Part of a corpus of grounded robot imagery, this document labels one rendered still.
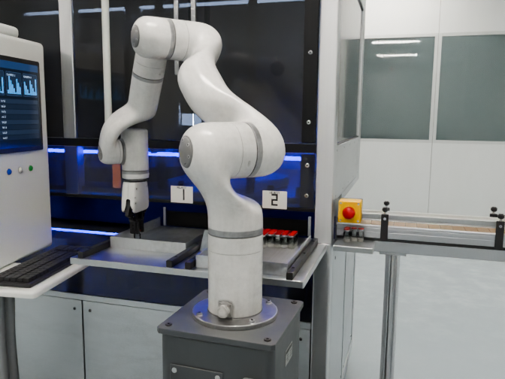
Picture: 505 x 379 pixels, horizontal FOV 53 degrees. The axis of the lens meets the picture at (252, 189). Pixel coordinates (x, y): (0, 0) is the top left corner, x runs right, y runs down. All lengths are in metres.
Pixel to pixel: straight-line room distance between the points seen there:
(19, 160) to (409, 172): 5.02
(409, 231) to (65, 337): 1.40
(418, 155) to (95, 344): 4.80
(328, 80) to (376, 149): 4.63
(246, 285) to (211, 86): 0.44
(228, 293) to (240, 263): 0.07
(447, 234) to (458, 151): 4.51
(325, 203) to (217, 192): 0.71
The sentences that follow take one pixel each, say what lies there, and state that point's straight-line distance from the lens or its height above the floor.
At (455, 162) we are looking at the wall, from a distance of 6.28.
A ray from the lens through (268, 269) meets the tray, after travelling 1.37.
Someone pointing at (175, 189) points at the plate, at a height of 1.04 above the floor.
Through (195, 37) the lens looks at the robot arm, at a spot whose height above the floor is 1.49.
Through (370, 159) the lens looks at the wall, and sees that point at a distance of 6.27.
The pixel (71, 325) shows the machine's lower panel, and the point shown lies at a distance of 2.21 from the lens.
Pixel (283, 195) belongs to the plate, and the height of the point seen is 1.04.
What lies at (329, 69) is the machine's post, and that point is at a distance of 1.66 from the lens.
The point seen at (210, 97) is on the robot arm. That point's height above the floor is 1.34.
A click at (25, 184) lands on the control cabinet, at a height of 1.06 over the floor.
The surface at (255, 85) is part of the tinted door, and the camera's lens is 1.72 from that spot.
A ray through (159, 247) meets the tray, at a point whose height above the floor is 0.90.
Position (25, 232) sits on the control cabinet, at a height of 0.89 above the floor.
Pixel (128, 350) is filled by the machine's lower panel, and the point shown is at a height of 0.40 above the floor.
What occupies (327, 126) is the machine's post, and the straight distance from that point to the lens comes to 1.66.
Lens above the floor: 1.29
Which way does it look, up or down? 8 degrees down
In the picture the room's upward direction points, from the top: 1 degrees clockwise
